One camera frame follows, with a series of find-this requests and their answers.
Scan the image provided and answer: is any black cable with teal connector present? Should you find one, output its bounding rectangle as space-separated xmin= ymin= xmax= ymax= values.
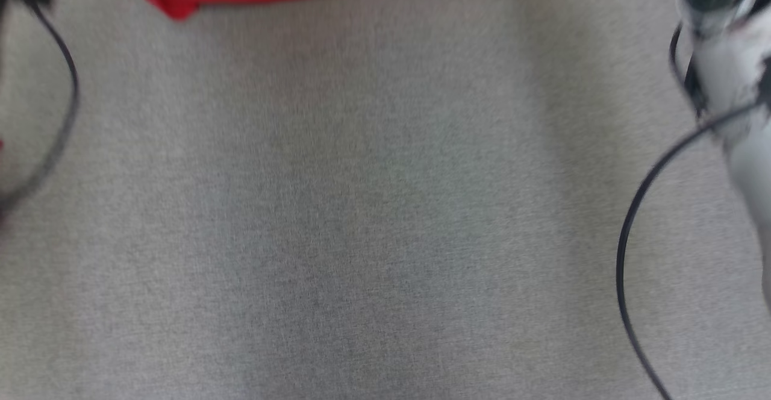
xmin=614 ymin=102 xmax=763 ymax=400

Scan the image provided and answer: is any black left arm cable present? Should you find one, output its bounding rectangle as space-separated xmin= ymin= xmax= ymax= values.
xmin=0 ymin=1 xmax=81 ymax=215

